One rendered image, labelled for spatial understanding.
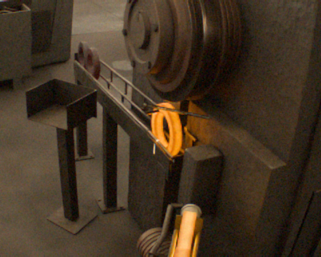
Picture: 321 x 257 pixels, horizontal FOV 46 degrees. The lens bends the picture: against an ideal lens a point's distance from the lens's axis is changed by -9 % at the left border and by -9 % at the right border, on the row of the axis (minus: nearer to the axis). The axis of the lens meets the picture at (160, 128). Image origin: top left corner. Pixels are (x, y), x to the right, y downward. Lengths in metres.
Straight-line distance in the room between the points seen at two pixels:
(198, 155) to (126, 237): 0.96
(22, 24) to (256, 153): 2.80
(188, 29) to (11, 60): 2.70
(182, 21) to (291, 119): 0.39
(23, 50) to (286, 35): 2.90
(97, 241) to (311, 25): 1.50
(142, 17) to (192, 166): 0.46
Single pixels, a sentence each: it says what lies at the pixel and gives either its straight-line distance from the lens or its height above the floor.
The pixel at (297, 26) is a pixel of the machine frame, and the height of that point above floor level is 1.24.
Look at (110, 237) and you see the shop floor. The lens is 2.06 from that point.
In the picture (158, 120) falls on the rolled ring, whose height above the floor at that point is 0.76.
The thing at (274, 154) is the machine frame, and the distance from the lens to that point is 1.13.
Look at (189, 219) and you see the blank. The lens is 0.99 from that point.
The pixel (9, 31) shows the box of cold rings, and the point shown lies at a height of 0.57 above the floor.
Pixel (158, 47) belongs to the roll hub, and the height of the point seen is 1.10.
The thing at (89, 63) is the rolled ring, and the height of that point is 0.68.
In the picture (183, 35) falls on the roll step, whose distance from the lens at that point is 1.12.
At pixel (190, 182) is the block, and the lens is 1.23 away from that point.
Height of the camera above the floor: 1.42
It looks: 28 degrees down
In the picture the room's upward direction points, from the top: 4 degrees clockwise
